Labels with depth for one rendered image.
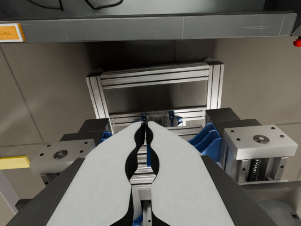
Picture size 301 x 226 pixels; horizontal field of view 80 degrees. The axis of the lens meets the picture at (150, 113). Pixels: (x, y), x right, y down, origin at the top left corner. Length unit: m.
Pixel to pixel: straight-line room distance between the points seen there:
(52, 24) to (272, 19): 0.40
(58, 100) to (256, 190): 1.44
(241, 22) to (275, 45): 1.19
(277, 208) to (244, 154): 0.14
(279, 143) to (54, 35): 0.53
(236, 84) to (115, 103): 0.91
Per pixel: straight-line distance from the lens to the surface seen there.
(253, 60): 1.53
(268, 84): 1.66
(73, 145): 0.54
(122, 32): 0.37
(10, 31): 0.44
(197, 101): 1.26
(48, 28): 0.42
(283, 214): 0.54
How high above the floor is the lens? 1.32
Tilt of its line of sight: 62 degrees down
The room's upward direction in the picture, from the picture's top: 180 degrees clockwise
